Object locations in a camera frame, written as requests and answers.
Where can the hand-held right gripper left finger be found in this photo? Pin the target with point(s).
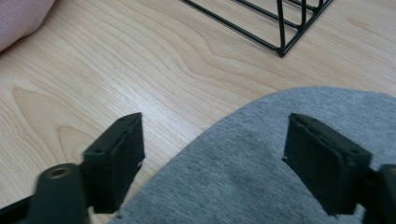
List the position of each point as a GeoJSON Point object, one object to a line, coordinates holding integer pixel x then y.
{"type": "Point", "coordinates": [115, 161]}

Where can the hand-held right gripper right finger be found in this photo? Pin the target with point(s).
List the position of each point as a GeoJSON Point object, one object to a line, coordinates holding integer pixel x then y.
{"type": "Point", "coordinates": [327, 165]}

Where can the grey knit beanie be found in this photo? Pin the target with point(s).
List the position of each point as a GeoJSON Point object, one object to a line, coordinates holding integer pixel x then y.
{"type": "Point", "coordinates": [236, 177]}

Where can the pink knit beanie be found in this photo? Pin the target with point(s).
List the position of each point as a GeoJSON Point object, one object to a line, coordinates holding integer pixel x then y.
{"type": "Point", "coordinates": [18, 18]}

